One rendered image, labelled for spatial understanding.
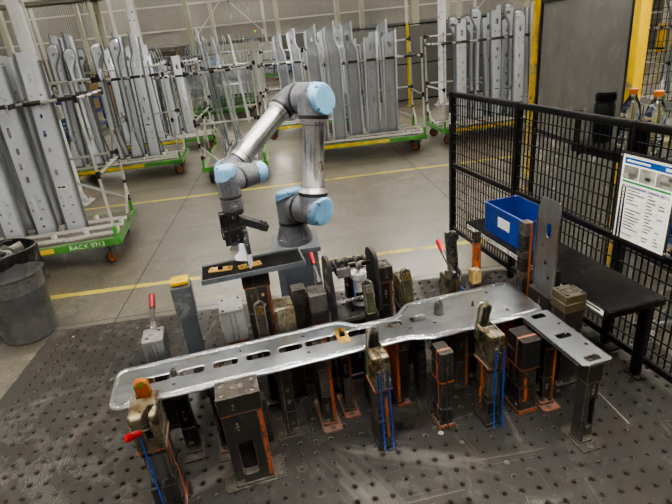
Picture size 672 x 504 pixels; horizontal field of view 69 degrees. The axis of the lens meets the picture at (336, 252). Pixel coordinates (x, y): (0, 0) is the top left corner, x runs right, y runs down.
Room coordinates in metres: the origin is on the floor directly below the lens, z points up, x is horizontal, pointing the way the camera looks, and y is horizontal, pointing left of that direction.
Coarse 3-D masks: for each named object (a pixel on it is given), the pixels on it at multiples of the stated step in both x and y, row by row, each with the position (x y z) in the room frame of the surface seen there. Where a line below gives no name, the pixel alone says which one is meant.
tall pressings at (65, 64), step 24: (48, 48) 8.29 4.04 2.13; (72, 48) 8.38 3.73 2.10; (96, 48) 8.59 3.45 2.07; (120, 48) 8.67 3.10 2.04; (72, 72) 8.31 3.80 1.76; (96, 72) 8.60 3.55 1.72; (120, 72) 8.64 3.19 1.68; (144, 72) 8.68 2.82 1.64; (144, 96) 8.56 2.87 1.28; (72, 120) 8.41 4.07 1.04; (96, 120) 8.53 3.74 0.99; (144, 120) 8.53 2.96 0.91; (72, 144) 8.17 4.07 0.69; (96, 144) 8.27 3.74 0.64; (120, 144) 8.53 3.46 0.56; (144, 144) 8.80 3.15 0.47
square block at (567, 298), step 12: (552, 288) 1.40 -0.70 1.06; (564, 288) 1.39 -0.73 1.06; (576, 288) 1.38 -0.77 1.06; (552, 300) 1.40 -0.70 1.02; (564, 300) 1.34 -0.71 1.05; (576, 300) 1.34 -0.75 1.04; (552, 312) 1.40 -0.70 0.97; (564, 312) 1.34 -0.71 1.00; (576, 312) 1.34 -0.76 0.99; (576, 324) 1.35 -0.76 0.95; (564, 336) 1.34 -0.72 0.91; (564, 360) 1.34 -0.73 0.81; (564, 372) 1.34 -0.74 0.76; (564, 384) 1.34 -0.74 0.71
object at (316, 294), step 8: (312, 288) 1.55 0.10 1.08; (320, 288) 1.54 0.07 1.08; (312, 296) 1.49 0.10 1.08; (320, 296) 1.49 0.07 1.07; (312, 304) 1.48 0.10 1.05; (320, 304) 1.49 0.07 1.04; (312, 312) 1.48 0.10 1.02; (320, 312) 1.49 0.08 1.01; (328, 312) 1.50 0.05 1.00; (312, 320) 1.49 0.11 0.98; (320, 320) 1.49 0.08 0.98; (328, 320) 1.50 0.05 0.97; (336, 376) 1.50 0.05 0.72; (336, 384) 1.48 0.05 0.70
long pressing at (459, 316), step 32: (480, 288) 1.55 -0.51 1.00; (512, 288) 1.53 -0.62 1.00; (384, 320) 1.41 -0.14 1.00; (448, 320) 1.37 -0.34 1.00; (512, 320) 1.35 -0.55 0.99; (224, 352) 1.32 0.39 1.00; (256, 352) 1.30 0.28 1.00; (288, 352) 1.28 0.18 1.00; (320, 352) 1.27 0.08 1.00; (352, 352) 1.26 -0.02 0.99; (128, 384) 1.21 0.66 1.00; (160, 384) 1.19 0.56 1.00; (192, 384) 1.17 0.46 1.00
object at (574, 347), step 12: (540, 312) 1.36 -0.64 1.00; (528, 324) 1.31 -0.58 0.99; (540, 324) 1.29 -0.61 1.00; (552, 324) 1.28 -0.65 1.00; (564, 324) 1.28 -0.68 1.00; (552, 336) 1.22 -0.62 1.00; (576, 336) 1.21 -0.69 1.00; (564, 348) 1.16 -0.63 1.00; (576, 348) 1.15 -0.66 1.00; (588, 348) 1.15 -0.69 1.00; (600, 348) 1.14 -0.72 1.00; (576, 360) 1.10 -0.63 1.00; (600, 360) 1.09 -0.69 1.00
